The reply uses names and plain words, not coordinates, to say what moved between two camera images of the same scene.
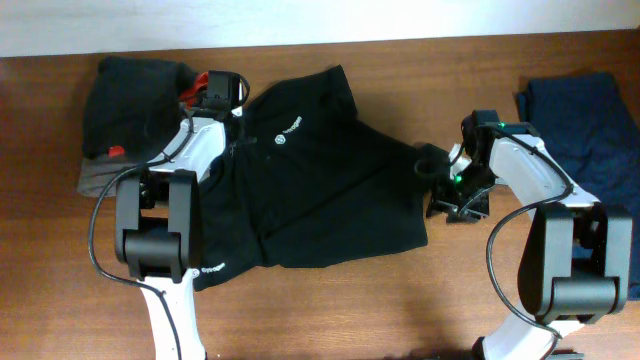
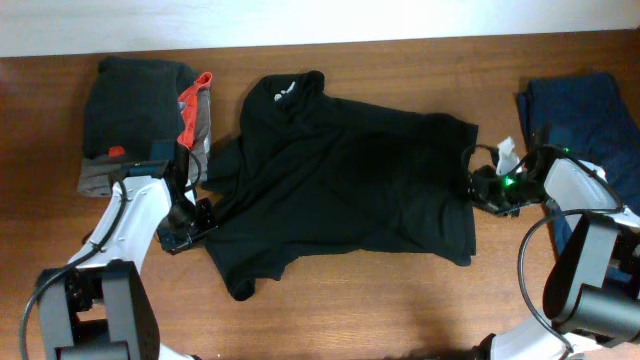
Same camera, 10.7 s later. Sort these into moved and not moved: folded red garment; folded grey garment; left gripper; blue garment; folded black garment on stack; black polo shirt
Moved: black polo shirt; left gripper
Not moved: folded black garment on stack; folded grey garment; folded red garment; blue garment
